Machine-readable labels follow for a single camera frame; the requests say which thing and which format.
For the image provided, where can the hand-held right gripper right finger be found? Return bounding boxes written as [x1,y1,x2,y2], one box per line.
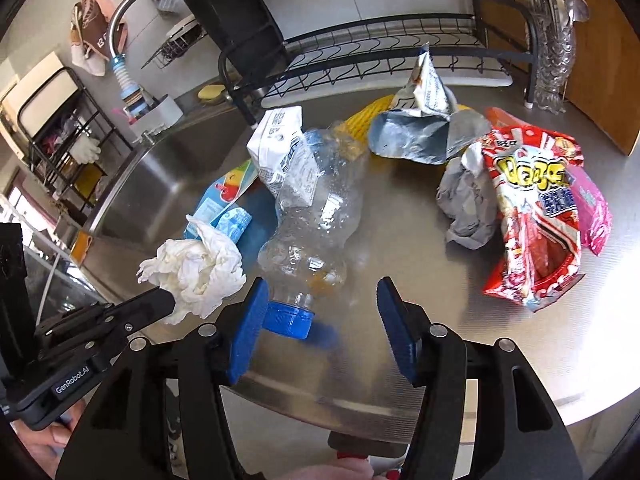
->
[376,276,586,480]

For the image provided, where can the wire hanging basket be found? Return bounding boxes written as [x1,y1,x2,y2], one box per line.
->
[141,14,209,69]

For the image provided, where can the white gloves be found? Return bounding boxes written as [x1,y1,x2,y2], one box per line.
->
[69,135,104,164]

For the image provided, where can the red snack bag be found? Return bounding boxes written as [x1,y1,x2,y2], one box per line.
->
[480,109,587,313]

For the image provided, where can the wooden board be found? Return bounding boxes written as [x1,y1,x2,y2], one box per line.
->
[465,0,640,157]

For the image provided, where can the silver foil snack bag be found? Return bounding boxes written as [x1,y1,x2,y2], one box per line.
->
[368,45,493,166]

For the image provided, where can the yellow sponge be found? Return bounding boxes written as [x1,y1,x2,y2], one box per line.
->
[197,84,229,104]

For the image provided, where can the stainless steel sink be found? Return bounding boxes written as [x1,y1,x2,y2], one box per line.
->
[82,122,252,247]

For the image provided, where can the white drain tray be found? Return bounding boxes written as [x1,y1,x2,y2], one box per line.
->
[434,57,514,89]

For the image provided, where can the white tissue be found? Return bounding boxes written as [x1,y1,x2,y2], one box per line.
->
[136,215,247,326]

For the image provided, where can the blue juice carton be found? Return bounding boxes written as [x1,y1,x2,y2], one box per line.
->
[182,159,259,241]

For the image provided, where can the chrome faucet with blue hose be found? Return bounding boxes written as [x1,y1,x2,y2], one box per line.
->
[102,0,173,126]

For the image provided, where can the black cutlery holder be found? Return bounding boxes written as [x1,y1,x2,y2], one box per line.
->
[170,0,291,97]

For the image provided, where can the glass fish vase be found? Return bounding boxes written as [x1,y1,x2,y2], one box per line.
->
[529,0,577,114]

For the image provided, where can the crumpled grey paper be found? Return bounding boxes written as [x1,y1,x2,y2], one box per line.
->
[436,152,497,251]

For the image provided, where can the person's left hand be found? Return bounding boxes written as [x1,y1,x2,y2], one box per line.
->
[10,400,78,467]

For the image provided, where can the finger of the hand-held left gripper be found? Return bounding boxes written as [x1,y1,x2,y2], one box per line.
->
[102,287,177,342]

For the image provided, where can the pink plastic wrapper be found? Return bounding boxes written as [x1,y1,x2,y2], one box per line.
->
[565,162,613,257]

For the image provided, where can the white sink caddy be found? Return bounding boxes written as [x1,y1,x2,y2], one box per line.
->
[131,94,184,137]

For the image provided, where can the black storage shelf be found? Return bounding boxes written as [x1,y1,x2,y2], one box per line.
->
[0,66,122,213]

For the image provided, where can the hanging beige bag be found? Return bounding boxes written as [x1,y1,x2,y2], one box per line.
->
[69,0,129,77]

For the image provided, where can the white milk carton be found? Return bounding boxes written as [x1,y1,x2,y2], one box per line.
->
[246,106,322,209]

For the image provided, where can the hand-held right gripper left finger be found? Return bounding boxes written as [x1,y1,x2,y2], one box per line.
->
[55,277,271,480]

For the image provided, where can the black wire dish rack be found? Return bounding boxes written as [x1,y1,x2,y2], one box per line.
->
[217,0,547,126]

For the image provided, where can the clear plastic bottle blue cap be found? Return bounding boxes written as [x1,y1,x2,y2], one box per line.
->
[257,127,369,341]

